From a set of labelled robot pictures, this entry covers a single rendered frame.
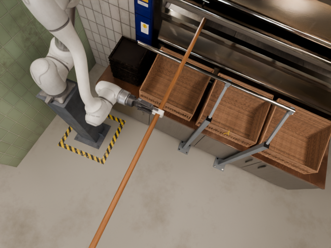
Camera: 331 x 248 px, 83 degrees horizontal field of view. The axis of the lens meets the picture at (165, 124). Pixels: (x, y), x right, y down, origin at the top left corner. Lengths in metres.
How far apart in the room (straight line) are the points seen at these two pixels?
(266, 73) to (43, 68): 1.65
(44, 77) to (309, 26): 1.63
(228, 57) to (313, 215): 2.15
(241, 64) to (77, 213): 2.17
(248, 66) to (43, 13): 1.48
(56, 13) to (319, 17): 1.38
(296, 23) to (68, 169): 2.41
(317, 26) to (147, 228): 2.20
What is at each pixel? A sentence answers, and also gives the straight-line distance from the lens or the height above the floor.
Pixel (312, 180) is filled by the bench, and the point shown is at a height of 0.58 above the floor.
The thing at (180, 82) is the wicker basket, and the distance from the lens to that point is 2.03.
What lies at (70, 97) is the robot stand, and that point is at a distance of 1.51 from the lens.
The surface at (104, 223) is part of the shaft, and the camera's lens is 1.07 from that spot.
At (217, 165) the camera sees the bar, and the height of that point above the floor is 0.01.
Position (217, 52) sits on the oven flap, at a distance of 1.78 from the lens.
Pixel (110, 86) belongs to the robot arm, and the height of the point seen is 1.25.
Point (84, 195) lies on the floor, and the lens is 2.34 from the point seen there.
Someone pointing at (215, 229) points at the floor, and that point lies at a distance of 2.42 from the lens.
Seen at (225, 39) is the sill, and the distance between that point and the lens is 1.68.
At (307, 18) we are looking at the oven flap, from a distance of 1.54.
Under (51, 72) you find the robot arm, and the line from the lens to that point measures 1.35.
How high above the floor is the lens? 2.25
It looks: 68 degrees down
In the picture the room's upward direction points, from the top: 17 degrees clockwise
